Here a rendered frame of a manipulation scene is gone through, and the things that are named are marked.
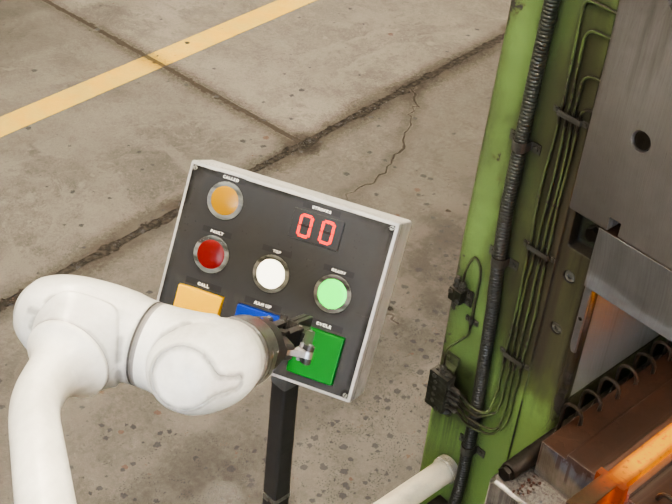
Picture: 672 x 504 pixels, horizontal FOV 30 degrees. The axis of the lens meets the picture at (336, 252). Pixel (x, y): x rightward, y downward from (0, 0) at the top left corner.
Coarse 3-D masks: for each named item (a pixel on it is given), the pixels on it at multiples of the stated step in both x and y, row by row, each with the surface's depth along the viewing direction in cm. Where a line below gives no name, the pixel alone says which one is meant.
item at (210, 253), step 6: (210, 240) 190; (204, 246) 191; (210, 246) 190; (216, 246) 190; (198, 252) 191; (204, 252) 191; (210, 252) 190; (216, 252) 190; (222, 252) 190; (198, 258) 191; (204, 258) 191; (210, 258) 190; (216, 258) 190; (222, 258) 190; (204, 264) 191; (210, 264) 191; (216, 264) 190
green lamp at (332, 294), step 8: (328, 280) 186; (336, 280) 185; (320, 288) 186; (328, 288) 185; (336, 288) 185; (344, 288) 185; (320, 296) 186; (328, 296) 186; (336, 296) 185; (344, 296) 185; (328, 304) 186; (336, 304) 185
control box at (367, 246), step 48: (192, 192) 191; (240, 192) 189; (288, 192) 187; (192, 240) 192; (240, 240) 189; (288, 240) 187; (336, 240) 185; (384, 240) 183; (240, 288) 190; (288, 288) 188; (384, 288) 185; (336, 384) 187
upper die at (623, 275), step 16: (608, 240) 157; (592, 256) 160; (608, 256) 158; (624, 256) 156; (640, 256) 154; (592, 272) 161; (608, 272) 159; (624, 272) 157; (640, 272) 155; (656, 272) 153; (592, 288) 162; (608, 288) 160; (624, 288) 158; (640, 288) 156; (656, 288) 154; (624, 304) 159; (640, 304) 157; (656, 304) 155; (640, 320) 158; (656, 320) 156
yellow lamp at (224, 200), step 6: (222, 186) 189; (216, 192) 190; (222, 192) 189; (228, 192) 189; (234, 192) 189; (216, 198) 190; (222, 198) 189; (228, 198) 189; (234, 198) 189; (216, 204) 190; (222, 204) 189; (228, 204) 189; (234, 204) 189; (216, 210) 190; (222, 210) 189; (228, 210) 189; (234, 210) 189
